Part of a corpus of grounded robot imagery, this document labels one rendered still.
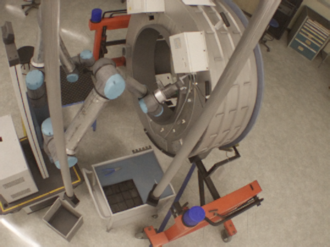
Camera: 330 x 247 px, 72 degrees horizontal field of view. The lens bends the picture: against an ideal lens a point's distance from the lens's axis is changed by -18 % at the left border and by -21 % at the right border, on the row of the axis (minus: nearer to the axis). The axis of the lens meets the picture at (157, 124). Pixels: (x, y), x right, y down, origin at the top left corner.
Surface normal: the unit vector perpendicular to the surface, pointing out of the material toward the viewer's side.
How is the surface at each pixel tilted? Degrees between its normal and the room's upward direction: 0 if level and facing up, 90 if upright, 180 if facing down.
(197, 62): 43
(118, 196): 0
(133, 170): 0
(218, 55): 36
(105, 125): 0
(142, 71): 48
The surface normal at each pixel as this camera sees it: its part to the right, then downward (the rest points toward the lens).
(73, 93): 0.22, -0.56
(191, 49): 0.44, 0.13
